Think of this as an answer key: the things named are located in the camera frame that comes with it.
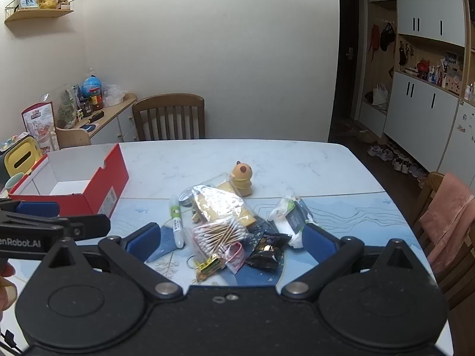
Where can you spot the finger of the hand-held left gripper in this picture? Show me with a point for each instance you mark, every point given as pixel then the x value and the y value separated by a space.
pixel 92 226
pixel 37 208

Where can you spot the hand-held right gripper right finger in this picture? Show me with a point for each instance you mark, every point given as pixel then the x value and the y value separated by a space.
pixel 320 239

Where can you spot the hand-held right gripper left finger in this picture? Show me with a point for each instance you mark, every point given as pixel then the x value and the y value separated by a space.
pixel 143 239

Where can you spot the white green wet wipes packet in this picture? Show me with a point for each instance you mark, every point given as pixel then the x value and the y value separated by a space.
pixel 287 218

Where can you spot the white tube green label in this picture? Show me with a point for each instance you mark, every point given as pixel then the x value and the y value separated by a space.
pixel 175 218

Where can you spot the white cardboard box red rim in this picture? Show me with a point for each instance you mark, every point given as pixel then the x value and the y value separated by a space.
pixel 107 181

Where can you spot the black snack packet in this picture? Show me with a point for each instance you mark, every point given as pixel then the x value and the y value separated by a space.
pixel 265 256

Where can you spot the yellow green packet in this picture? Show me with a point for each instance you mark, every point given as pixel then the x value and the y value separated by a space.
pixel 208 267

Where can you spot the bag of cotton swabs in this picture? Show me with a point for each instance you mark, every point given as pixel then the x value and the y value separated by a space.
pixel 219 235

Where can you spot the bagged bread slice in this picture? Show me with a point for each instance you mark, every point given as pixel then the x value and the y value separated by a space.
pixel 217 207

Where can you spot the pink packet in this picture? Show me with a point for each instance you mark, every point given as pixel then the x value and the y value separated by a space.
pixel 235 259

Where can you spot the yellow capybara toy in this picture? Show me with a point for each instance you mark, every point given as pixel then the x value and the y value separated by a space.
pixel 242 181

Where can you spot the person's left hand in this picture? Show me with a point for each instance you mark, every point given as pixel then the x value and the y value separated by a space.
pixel 5 289

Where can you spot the grey mug mint inside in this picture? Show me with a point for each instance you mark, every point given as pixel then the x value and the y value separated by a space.
pixel 13 183

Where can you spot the yellow lid tissue box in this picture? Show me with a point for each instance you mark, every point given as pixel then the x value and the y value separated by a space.
pixel 18 159

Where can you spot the red white snack bag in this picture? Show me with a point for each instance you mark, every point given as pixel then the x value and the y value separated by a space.
pixel 39 126

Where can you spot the blue pouch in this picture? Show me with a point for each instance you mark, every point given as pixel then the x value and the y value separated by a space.
pixel 88 128

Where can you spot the clear bag of dried herbs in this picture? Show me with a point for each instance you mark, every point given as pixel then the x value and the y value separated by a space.
pixel 66 109

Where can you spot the black yellow screwdriver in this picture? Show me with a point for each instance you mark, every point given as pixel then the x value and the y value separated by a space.
pixel 94 117

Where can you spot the row of shoes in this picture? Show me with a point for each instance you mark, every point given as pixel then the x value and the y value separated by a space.
pixel 399 163

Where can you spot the dark glass jar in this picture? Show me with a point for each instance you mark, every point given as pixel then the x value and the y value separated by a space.
pixel 87 107

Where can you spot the wooden top sideboard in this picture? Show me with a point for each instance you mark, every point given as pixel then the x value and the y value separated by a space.
pixel 113 113

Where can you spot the red label sauce jar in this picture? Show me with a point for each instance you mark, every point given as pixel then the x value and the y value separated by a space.
pixel 97 102

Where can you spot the pink towel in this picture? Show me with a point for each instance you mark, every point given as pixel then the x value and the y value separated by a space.
pixel 445 222

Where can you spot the crumpled clear plastic bag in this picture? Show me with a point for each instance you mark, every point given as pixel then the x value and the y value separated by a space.
pixel 113 96

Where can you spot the wooden slat-back chair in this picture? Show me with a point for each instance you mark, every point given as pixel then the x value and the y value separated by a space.
pixel 167 102

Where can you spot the wooden chair with towel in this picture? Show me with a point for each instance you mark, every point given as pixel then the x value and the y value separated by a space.
pixel 454 285

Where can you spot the white shopping bag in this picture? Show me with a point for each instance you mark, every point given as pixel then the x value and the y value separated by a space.
pixel 380 94

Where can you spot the white refrigerator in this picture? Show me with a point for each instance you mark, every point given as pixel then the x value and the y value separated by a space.
pixel 462 144

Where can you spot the dark door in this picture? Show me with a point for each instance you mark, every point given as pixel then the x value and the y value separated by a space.
pixel 345 63

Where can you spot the red figure on cabinet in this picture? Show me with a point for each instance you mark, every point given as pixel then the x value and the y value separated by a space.
pixel 423 67

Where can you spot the red hanging bag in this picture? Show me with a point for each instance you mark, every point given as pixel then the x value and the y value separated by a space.
pixel 374 40

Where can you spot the black hanging bag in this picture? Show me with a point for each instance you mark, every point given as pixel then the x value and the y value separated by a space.
pixel 387 37

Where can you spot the white wall cabinet unit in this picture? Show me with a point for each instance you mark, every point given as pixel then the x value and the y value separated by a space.
pixel 419 118

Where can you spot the wooden wall shelf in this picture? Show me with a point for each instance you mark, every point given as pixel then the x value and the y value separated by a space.
pixel 37 15

